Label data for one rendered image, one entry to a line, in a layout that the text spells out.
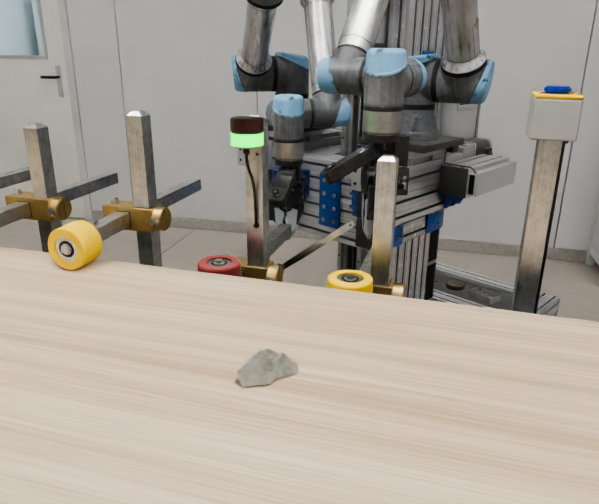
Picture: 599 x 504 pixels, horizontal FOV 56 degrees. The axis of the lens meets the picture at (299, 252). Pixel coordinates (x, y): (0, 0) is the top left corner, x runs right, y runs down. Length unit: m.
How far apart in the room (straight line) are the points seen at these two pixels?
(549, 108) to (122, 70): 3.61
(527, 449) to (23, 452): 0.51
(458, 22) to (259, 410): 1.11
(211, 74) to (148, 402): 3.44
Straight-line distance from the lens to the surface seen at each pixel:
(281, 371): 0.71
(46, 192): 1.34
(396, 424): 0.64
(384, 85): 1.06
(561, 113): 0.98
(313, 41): 1.57
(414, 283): 2.20
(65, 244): 1.08
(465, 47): 1.54
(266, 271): 1.12
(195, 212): 4.23
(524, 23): 3.73
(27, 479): 0.62
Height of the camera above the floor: 1.28
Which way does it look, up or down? 20 degrees down
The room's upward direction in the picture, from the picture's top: 1 degrees clockwise
